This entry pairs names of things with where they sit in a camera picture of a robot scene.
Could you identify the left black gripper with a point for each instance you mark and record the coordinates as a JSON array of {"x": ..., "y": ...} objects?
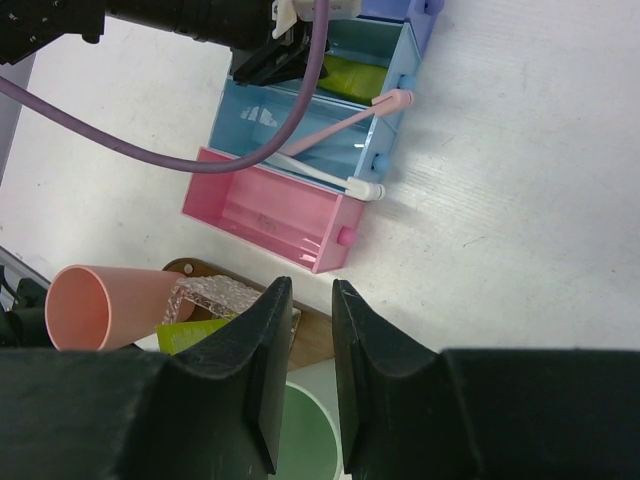
[{"x": 246, "y": 25}]

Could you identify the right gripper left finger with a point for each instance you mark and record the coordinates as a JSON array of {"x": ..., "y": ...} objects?
[{"x": 213, "y": 411}]

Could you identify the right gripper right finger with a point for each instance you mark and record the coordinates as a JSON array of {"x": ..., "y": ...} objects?
[{"x": 408, "y": 412}]

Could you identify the brown wooden oval tray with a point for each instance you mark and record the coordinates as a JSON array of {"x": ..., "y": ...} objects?
[{"x": 312, "y": 341}]

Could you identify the pink plastic cup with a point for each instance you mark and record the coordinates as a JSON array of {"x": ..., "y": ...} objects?
[{"x": 93, "y": 308}]

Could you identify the pink bin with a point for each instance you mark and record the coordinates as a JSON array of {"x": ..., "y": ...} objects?
[{"x": 308, "y": 225}]

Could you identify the dark blue bin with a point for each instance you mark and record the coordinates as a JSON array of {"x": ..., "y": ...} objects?
[{"x": 421, "y": 15}]

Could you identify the yellow-green toothpaste tube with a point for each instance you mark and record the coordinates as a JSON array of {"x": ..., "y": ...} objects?
[
  {"x": 177, "y": 337},
  {"x": 352, "y": 80}
]

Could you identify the white toothbrush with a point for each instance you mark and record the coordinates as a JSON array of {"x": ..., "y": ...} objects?
[{"x": 353, "y": 187}]

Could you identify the pink toothbrush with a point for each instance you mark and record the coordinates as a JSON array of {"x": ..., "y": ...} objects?
[{"x": 389, "y": 103}]

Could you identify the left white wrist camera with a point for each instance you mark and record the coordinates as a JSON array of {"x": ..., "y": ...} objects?
[{"x": 286, "y": 13}]

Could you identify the green plastic cup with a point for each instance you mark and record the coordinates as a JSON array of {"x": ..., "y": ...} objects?
[{"x": 308, "y": 445}]

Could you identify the clear textured plastic box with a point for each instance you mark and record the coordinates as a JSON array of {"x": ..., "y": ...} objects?
[{"x": 210, "y": 295}]

